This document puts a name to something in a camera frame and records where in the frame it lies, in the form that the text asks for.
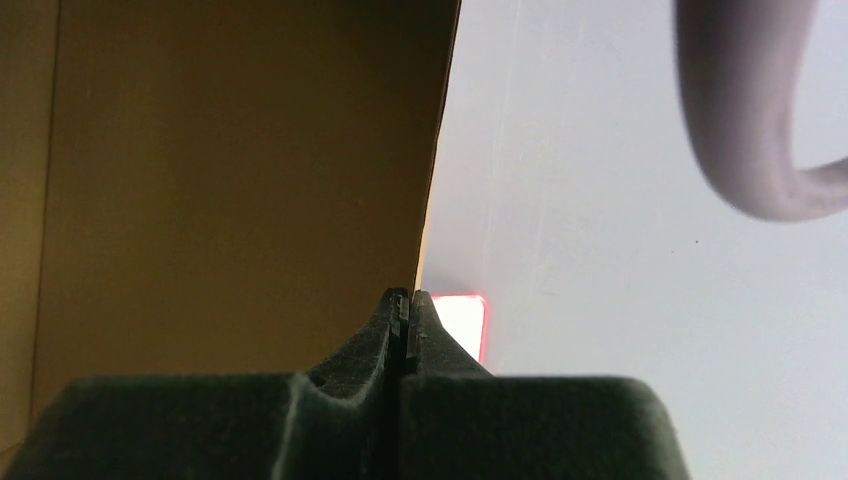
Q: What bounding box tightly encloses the brown cardboard box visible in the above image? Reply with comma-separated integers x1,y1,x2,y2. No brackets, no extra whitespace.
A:
1,1,460,449

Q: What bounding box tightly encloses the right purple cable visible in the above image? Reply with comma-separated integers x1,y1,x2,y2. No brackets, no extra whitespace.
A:
673,0,848,224

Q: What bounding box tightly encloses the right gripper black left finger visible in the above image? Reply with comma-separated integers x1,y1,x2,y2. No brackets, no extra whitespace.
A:
5,288,409,479

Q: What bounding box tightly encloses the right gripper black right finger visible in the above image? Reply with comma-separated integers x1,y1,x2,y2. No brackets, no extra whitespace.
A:
399,291,690,480

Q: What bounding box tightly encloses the pink framed whiteboard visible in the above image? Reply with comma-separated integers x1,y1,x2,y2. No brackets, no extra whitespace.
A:
433,294,489,364

